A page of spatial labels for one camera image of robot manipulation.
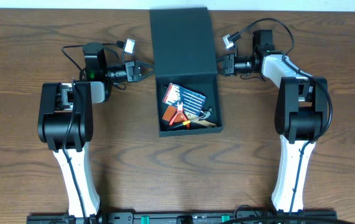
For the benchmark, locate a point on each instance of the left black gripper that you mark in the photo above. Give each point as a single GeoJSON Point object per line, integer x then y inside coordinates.
{"type": "Point", "coordinates": [132, 71]}

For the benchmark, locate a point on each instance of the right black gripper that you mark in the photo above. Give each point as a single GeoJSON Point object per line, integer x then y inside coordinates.
{"type": "Point", "coordinates": [228, 68]}

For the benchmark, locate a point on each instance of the dark green box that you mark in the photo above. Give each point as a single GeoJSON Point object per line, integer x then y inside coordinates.
{"type": "Point", "coordinates": [185, 55]}

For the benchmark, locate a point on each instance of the orange scraper wooden handle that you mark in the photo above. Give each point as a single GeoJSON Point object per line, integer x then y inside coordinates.
{"type": "Point", "coordinates": [171, 111]}

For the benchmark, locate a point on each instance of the red handled cutting pliers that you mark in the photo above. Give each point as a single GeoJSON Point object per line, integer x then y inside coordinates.
{"type": "Point", "coordinates": [180, 115]}

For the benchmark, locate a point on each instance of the blue screwdriver set case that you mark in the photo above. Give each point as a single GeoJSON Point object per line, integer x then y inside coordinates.
{"type": "Point", "coordinates": [193, 102]}

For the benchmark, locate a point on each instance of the steel claw hammer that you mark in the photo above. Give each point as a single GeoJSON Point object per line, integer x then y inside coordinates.
{"type": "Point", "coordinates": [205, 114]}

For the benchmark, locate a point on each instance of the black yellow screwdriver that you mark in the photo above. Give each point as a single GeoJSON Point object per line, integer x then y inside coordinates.
{"type": "Point", "coordinates": [182, 124]}

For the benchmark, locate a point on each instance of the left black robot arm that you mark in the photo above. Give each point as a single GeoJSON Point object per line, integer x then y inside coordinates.
{"type": "Point", "coordinates": [65, 121]}

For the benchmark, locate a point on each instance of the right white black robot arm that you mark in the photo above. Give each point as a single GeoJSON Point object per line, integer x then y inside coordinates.
{"type": "Point", "coordinates": [302, 113]}

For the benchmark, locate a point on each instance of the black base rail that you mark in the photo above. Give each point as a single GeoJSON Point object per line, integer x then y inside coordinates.
{"type": "Point", "coordinates": [177, 218]}

